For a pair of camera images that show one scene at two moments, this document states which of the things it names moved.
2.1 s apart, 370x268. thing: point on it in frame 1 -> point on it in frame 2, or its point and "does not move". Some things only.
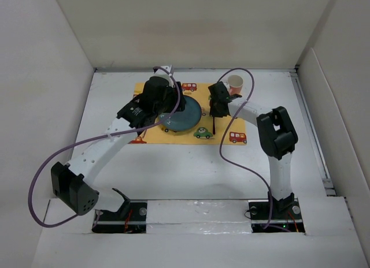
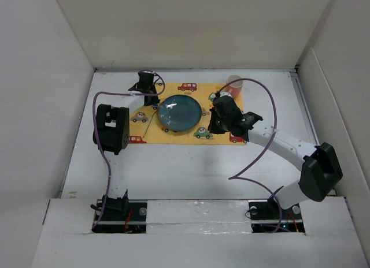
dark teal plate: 183,120 does not move
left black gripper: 180,101 -> 155,100
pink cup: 235,82 does not move
